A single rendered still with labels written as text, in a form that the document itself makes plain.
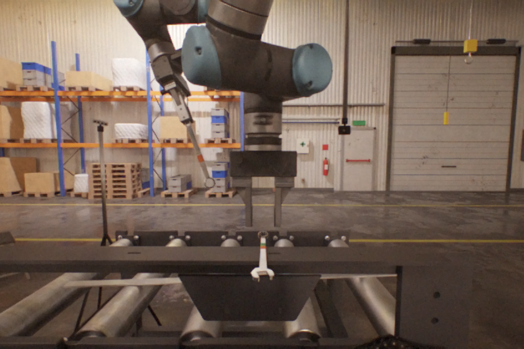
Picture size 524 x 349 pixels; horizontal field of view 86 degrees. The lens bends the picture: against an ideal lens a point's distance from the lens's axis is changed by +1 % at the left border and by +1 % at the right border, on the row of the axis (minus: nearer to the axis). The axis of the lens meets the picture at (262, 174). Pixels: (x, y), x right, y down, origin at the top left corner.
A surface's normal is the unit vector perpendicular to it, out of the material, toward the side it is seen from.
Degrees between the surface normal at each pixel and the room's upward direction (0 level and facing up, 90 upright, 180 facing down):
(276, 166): 90
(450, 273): 90
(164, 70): 76
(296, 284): 90
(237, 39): 124
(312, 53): 90
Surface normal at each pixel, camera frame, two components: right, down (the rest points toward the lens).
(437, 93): 0.00, 0.09
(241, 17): 0.20, 0.65
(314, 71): 0.54, 0.07
